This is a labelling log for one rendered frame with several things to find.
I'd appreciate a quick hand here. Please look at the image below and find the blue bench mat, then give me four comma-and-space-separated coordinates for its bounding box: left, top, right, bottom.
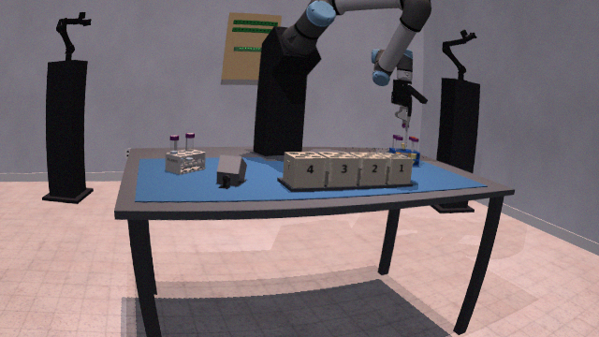
135, 157, 488, 202

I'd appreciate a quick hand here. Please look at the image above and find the blue tube rack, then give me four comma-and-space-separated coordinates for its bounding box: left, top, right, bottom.
389, 148, 420, 167

